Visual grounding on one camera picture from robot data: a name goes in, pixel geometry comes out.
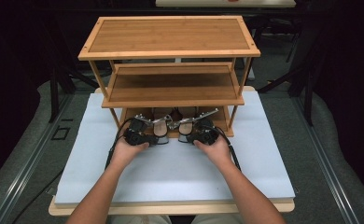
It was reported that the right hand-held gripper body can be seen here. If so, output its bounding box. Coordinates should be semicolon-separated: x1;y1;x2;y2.
167;107;222;146

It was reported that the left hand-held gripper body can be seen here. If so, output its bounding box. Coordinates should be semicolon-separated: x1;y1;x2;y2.
122;113;174;147

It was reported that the wooden three-tier shoe rack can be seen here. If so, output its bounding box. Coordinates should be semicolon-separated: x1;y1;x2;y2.
77;15;261;138

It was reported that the person's right hand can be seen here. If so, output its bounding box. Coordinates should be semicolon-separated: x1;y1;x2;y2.
192;134;234;172

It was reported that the person's left hand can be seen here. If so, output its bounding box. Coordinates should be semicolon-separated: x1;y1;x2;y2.
109;136;150;172

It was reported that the white foam mat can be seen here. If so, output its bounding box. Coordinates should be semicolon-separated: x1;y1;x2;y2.
53;90;296;207

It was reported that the black metal stand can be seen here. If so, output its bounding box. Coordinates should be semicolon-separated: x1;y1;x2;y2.
48;59;100;124
257;18;315;127

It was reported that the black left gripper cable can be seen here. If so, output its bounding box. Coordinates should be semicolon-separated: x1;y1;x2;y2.
105;117;134;171

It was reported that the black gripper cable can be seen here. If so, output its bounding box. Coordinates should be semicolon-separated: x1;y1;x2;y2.
212;124;243;172
105;117;134;171

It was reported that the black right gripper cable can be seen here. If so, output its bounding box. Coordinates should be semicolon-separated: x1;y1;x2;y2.
212;124;243;172

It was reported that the black square floor frame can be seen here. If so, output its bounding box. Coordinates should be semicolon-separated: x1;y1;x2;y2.
50;125;72;141

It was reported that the aluminium floor rail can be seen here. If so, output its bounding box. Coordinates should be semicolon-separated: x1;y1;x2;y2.
0;92;76;224
290;94;363;224

